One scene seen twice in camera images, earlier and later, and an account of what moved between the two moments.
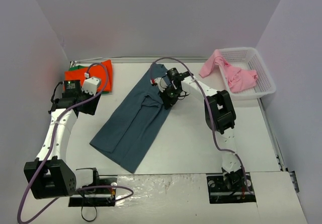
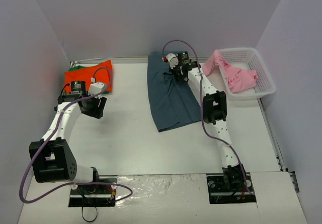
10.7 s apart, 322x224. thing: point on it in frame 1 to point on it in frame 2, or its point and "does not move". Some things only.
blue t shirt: (127, 136) to (173, 102)
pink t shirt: (237, 79) does not move
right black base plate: (219, 193) does not move
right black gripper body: (166, 101) to (180, 74)
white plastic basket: (248, 58) does not move
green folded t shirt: (77, 67) does not move
